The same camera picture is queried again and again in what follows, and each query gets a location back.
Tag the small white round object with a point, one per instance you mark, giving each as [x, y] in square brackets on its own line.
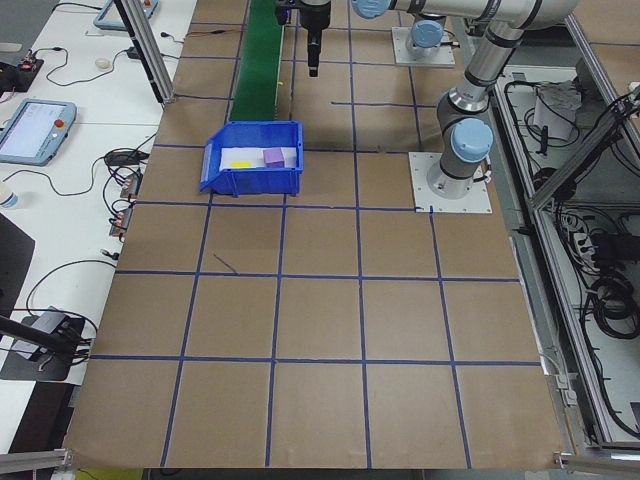
[102, 63]

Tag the black power adapter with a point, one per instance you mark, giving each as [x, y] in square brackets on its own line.
[607, 247]

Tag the white power strip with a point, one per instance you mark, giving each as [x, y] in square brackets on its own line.
[575, 237]

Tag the metal V-shaped frame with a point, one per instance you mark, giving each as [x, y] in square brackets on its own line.
[540, 270]

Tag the white paper cup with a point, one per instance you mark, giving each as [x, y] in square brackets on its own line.
[7, 196]

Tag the aluminium profile post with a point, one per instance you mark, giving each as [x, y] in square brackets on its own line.
[150, 55]

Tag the white square base plate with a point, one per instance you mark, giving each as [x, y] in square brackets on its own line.
[400, 52]
[480, 200]

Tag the grey corner bracket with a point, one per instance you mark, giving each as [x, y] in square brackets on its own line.
[567, 395]

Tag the white crumpled bag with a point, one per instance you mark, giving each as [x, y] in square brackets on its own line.
[555, 110]

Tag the black electronics box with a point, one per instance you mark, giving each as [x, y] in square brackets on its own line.
[20, 75]

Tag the black stand pole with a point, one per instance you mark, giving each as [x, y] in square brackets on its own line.
[30, 332]

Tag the purple foam block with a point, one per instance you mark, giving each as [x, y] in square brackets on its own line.
[274, 157]

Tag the yellow foam block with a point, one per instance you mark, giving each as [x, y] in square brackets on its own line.
[240, 164]

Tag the white desk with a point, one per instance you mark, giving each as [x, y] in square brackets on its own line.
[100, 100]
[60, 235]

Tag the grey box device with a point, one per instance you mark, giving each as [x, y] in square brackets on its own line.
[47, 320]

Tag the small relay board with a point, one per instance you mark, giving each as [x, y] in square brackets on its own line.
[131, 185]
[120, 222]

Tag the black stand base plate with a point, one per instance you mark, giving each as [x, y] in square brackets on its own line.
[55, 367]

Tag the blue plastic storage bin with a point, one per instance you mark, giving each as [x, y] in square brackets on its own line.
[260, 182]

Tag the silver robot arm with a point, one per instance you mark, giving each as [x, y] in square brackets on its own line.
[425, 32]
[500, 45]

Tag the black flat panel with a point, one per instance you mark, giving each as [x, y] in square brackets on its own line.
[12, 260]

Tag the aluminium profile bar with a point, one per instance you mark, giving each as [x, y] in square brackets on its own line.
[590, 457]
[35, 457]

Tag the light blue teach pendant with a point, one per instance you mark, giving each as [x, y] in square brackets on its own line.
[107, 20]
[30, 130]

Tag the small black adapter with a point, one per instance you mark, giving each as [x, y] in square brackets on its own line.
[134, 52]

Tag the green conveyor belt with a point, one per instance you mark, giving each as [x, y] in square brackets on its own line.
[255, 75]

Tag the black oblong adapter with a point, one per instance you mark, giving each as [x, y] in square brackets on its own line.
[120, 157]

